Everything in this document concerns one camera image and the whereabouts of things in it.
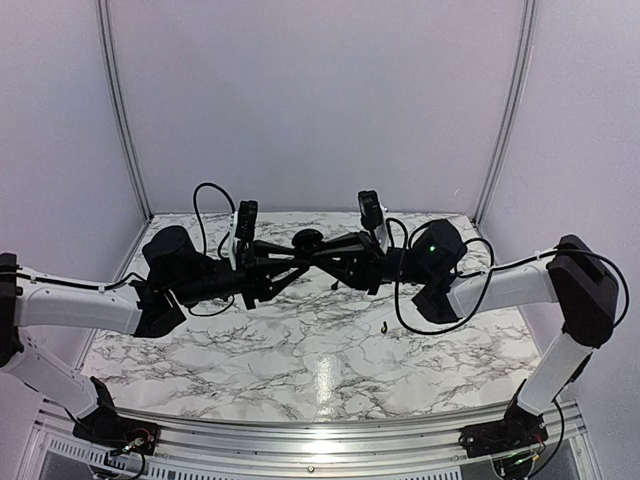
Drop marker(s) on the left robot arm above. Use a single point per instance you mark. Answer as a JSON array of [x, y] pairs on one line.
[[150, 307]]

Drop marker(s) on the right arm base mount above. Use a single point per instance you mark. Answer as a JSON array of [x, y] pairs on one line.
[[516, 429]]

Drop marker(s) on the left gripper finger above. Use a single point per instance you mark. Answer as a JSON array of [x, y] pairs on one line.
[[270, 252], [277, 284]]

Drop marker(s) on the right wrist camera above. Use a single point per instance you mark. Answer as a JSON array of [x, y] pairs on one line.
[[372, 217]]

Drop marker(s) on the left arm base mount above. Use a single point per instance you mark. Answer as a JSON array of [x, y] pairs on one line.
[[115, 435]]

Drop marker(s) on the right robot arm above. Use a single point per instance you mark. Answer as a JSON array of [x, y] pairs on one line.
[[585, 285]]

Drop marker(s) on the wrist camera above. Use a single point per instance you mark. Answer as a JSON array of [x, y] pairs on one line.
[[372, 217], [241, 230]]

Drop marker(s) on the black round charging case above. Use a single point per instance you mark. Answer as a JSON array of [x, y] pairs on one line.
[[306, 243]]

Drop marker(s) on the corner aluminium post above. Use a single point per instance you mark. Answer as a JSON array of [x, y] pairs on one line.
[[512, 102], [117, 97]]

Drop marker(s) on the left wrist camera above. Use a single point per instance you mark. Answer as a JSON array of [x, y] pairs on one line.
[[241, 230]]

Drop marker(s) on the left corner aluminium post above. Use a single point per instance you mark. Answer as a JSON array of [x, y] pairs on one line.
[[117, 97]]

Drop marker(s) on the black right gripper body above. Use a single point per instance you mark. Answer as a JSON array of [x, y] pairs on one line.
[[374, 267]]

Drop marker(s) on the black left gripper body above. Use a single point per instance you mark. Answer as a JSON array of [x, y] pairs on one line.
[[247, 275]]

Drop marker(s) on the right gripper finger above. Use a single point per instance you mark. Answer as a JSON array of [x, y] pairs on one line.
[[337, 268], [345, 244]]

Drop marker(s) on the aluminium front rail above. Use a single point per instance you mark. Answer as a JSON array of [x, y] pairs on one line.
[[413, 447]]

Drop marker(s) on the right corner aluminium post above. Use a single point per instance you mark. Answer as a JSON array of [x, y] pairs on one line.
[[512, 102]]

